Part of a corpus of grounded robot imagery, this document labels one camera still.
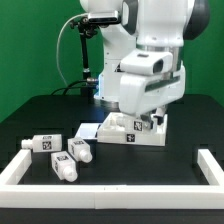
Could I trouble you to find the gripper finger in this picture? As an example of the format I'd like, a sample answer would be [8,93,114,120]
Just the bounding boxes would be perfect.
[153,108,165,123]

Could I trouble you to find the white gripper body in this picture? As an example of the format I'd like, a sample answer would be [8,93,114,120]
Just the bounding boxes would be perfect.
[119,66,186,117]

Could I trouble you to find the white square tabletop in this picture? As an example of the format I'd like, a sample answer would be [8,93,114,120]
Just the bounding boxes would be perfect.
[97,112,168,146]

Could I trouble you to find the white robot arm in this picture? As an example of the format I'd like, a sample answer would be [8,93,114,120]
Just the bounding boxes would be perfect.
[80,0,210,117]

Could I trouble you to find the white paper sheet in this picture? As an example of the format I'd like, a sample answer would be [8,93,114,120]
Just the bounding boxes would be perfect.
[75,123,101,140]

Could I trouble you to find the white U-shaped fence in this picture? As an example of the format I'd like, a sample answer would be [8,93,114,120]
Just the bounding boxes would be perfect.
[0,149,224,209]

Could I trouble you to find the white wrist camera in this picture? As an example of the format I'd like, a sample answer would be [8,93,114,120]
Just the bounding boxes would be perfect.
[120,49,173,75]

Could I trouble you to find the black camera stand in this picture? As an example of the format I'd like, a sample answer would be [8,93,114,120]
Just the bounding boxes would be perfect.
[70,16,98,98]

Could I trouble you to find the grey cable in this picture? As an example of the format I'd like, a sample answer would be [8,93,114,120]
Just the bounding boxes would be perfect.
[55,13,88,88]

